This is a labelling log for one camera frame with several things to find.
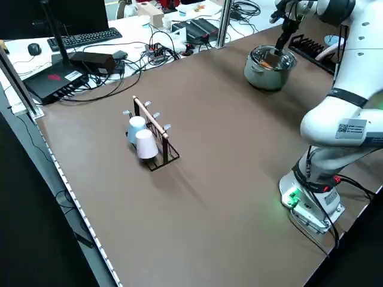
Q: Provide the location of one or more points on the white plate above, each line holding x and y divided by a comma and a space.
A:
326, 52

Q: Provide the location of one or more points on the grey usb hub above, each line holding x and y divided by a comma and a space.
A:
157, 53

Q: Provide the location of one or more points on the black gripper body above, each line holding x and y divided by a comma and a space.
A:
291, 27

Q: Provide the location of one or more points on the orange corn cob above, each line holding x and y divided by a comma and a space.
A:
264, 63

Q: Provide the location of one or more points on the wooden box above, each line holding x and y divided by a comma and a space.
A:
152, 13

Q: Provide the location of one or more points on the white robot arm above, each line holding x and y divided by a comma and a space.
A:
332, 128

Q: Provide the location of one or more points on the black computer mouse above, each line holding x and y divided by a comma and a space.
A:
34, 49

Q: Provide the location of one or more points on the blue cup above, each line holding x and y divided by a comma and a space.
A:
134, 128

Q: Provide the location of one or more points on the black box with red logo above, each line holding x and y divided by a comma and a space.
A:
51, 82

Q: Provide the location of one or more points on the steel pot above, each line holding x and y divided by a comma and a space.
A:
263, 79

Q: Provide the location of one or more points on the aluminium frame rail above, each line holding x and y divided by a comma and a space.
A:
18, 83

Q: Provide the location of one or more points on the black power adapter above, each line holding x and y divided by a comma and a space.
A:
92, 61

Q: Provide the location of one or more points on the black dish rack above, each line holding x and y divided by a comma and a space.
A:
305, 48

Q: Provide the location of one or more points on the blue plate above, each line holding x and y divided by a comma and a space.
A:
332, 39

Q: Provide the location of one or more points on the black monitor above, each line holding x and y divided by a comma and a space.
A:
74, 15

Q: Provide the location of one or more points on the black power supply unit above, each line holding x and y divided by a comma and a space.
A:
200, 28

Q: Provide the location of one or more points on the pink cup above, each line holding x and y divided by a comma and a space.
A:
146, 146

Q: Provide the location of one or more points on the black monitor stand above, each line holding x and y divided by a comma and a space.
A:
55, 33

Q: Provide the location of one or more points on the black keyboard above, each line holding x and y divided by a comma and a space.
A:
86, 37

